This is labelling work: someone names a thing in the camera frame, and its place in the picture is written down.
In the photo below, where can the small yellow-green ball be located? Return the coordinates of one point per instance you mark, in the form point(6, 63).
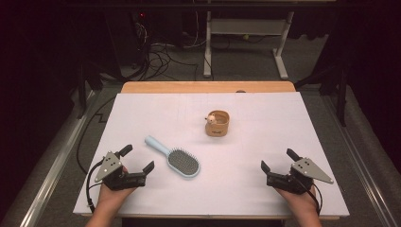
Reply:
point(246, 37)

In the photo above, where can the person's right hand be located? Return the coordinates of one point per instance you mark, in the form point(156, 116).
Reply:
point(298, 201)

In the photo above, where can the black metal stand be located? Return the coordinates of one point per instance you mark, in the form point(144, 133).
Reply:
point(342, 101)
point(82, 94)

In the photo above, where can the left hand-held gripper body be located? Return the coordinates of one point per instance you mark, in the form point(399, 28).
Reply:
point(121, 180)

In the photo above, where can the dark computer tower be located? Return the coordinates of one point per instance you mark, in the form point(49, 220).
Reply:
point(126, 38)

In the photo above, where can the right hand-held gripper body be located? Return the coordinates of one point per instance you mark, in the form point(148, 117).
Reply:
point(293, 183)

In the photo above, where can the person's left hand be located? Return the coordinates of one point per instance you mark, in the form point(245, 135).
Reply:
point(113, 197)

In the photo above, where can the light blue hairbrush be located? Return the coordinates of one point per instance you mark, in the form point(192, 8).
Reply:
point(183, 162)

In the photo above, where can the white board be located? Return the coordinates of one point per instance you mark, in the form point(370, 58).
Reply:
point(252, 142)

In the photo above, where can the tan holder cup with figurine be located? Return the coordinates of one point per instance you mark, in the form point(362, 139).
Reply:
point(217, 129)

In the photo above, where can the white metal desk frame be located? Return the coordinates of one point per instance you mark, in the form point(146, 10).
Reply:
point(207, 47)

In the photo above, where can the wooden table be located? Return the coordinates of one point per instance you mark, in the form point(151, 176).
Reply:
point(189, 86)

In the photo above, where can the metal floor rail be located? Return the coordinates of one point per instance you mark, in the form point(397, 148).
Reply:
point(53, 170)
point(362, 176)

